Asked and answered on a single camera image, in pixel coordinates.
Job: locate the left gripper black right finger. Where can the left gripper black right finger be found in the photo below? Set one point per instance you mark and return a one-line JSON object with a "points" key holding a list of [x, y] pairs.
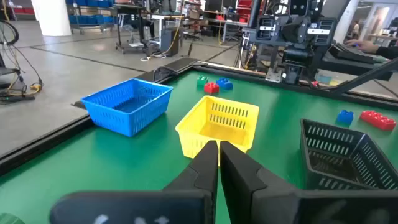
{"points": [[242, 186]]}

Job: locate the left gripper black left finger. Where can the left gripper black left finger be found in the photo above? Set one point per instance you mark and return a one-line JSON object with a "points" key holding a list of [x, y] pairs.
{"points": [[199, 186]]}

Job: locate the small red toy block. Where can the small red toy block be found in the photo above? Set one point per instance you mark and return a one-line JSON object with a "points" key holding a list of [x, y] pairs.
{"points": [[211, 88]]}

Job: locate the small blue toy block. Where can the small blue toy block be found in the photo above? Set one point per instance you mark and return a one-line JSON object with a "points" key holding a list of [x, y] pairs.
{"points": [[345, 117], [224, 84]]}

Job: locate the small green toy block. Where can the small green toy block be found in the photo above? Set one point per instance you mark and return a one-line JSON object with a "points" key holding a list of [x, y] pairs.
{"points": [[202, 81]]}

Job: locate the long red toy block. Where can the long red toy block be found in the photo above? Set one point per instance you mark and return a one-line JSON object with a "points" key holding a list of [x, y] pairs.
{"points": [[377, 120]]}

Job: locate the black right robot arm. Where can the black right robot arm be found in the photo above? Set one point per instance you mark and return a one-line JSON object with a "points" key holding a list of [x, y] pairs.
{"points": [[292, 34]]}

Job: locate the person's forearm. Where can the person's forearm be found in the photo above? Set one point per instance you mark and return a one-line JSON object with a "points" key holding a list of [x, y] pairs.
{"points": [[388, 52]]}

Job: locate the yellow plastic basket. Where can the yellow plastic basket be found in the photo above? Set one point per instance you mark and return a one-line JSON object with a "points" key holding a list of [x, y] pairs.
{"points": [[192, 140]]}

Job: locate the black plastic basket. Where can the black plastic basket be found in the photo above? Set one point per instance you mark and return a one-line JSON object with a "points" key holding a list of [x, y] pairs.
{"points": [[332, 165]]}

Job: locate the blue plastic basket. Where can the blue plastic basket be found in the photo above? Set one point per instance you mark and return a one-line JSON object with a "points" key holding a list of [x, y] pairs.
{"points": [[105, 118]]}

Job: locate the small red tag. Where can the small red tag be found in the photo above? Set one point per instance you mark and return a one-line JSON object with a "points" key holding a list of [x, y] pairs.
{"points": [[315, 83]]}

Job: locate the black computer tower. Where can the black computer tower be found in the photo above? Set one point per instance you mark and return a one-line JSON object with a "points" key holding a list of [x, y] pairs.
{"points": [[169, 42]]}

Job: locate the black side desk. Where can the black side desk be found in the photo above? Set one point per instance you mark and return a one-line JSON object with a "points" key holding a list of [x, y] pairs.
{"points": [[342, 67]]}

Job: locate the black keyboard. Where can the black keyboard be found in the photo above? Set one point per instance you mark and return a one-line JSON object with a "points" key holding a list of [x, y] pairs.
{"points": [[351, 54]]}

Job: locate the black rolling stand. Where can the black rolling stand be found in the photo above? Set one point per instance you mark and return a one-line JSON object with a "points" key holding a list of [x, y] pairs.
{"points": [[118, 31]]}

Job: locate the red storage bins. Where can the red storage bins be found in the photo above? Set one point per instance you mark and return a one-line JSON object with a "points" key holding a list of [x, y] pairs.
{"points": [[244, 11], [25, 11]]}

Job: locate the person's hand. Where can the person's hand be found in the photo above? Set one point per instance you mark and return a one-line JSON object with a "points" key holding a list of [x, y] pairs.
{"points": [[362, 46]]}

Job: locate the white round pillar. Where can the white round pillar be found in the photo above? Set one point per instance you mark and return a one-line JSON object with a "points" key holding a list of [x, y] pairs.
{"points": [[51, 18], [345, 25]]}

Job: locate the person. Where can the person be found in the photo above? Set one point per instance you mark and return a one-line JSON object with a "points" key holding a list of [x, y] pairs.
{"points": [[356, 29]]}

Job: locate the blue storage bins rack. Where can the blue storage bins rack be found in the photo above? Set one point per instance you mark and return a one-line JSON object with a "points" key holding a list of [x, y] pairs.
{"points": [[90, 18]]}

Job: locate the black table edge frame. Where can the black table edge frame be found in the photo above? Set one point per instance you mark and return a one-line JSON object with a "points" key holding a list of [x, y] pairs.
{"points": [[46, 143]]}

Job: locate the black diagonal frame strut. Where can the black diagonal frame strut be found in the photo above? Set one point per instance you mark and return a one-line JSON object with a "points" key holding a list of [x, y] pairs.
{"points": [[363, 77]]}

